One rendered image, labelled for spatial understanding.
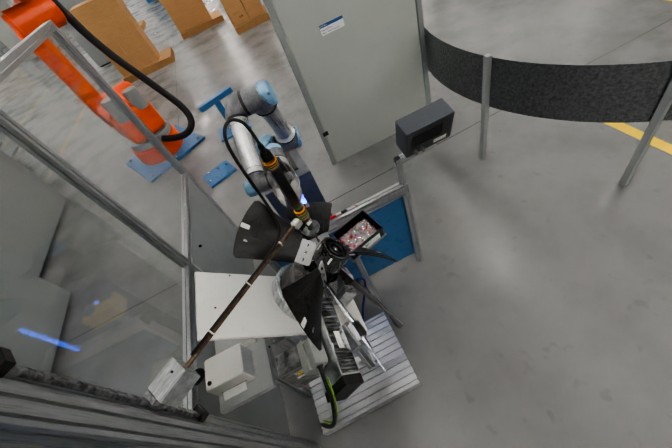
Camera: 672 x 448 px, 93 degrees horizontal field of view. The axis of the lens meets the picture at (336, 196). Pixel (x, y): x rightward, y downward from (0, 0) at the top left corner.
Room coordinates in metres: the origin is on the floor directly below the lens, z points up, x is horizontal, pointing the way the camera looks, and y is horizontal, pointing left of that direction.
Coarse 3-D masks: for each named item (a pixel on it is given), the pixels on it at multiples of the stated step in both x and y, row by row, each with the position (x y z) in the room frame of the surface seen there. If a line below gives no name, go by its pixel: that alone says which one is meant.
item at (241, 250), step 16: (256, 208) 0.87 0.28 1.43; (240, 224) 0.81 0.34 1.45; (256, 224) 0.81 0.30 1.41; (272, 224) 0.81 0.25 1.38; (288, 224) 0.81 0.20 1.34; (240, 240) 0.76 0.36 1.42; (256, 240) 0.76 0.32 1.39; (272, 240) 0.76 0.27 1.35; (288, 240) 0.76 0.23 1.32; (240, 256) 0.72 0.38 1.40; (256, 256) 0.72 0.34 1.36; (288, 256) 0.72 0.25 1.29
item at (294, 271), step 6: (294, 264) 0.75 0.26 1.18; (300, 264) 0.75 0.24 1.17; (288, 270) 0.74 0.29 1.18; (294, 270) 0.73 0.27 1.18; (300, 270) 0.72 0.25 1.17; (282, 276) 0.76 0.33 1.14; (288, 276) 0.71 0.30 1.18; (294, 276) 0.70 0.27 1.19; (300, 276) 0.69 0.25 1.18; (282, 282) 0.72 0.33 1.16; (288, 282) 0.70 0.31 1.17; (336, 282) 0.68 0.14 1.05; (282, 288) 0.70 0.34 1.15; (336, 288) 0.65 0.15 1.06; (324, 294) 0.62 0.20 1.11; (330, 294) 0.62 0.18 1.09
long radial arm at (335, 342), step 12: (324, 300) 0.60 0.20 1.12; (324, 312) 0.54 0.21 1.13; (324, 324) 0.50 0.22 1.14; (336, 324) 0.50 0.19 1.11; (324, 336) 0.46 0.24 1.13; (336, 336) 0.45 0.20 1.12; (324, 348) 0.43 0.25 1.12; (336, 348) 0.41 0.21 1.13; (348, 348) 0.41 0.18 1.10; (336, 360) 0.37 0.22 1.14; (348, 360) 0.37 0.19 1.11; (324, 372) 0.37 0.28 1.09; (336, 372) 0.34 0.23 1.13; (348, 372) 0.33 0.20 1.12
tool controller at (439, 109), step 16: (416, 112) 1.22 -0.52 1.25; (432, 112) 1.18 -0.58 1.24; (448, 112) 1.15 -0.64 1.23; (400, 128) 1.18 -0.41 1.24; (416, 128) 1.14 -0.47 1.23; (432, 128) 1.14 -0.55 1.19; (448, 128) 1.16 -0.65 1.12; (400, 144) 1.22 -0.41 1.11; (416, 144) 1.15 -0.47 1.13; (432, 144) 1.18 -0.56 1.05
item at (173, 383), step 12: (180, 360) 0.47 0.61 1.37; (168, 372) 0.44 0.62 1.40; (180, 372) 0.42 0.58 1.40; (192, 372) 0.42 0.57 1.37; (156, 384) 0.42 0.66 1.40; (168, 384) 0.40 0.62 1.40; (180, 384) 0.40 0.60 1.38; (192, 384) 0.41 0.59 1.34; (156, 396) 0.39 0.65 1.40; (168, 396) 0.38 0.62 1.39; (180, 396) 0.38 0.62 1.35; (168, 408) 0.37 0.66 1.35
